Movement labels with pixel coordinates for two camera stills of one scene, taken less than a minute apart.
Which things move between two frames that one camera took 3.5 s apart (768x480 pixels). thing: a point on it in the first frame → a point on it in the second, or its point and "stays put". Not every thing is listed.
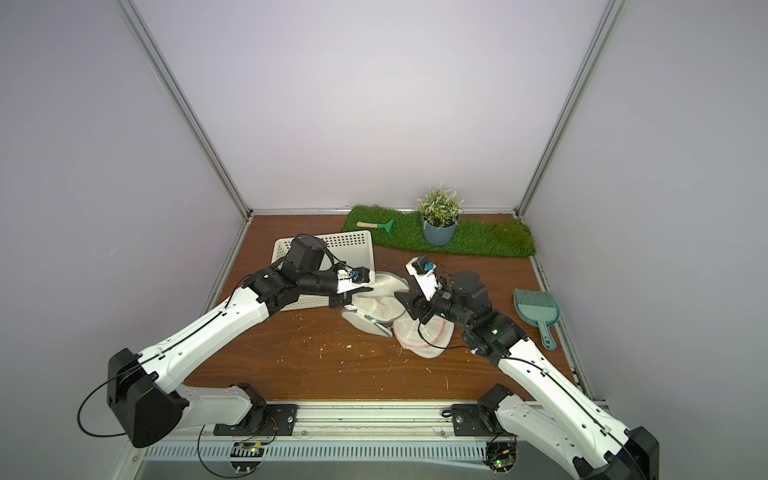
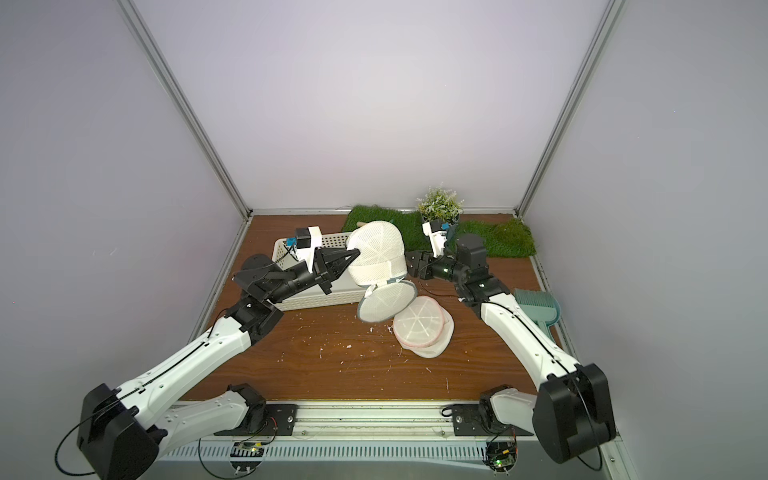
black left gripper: (340, 300) → (327, 267)
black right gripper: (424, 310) → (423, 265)
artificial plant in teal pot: (440, 211) stays put
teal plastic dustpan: (538, 308) stays put
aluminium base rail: (345, 431) stays put
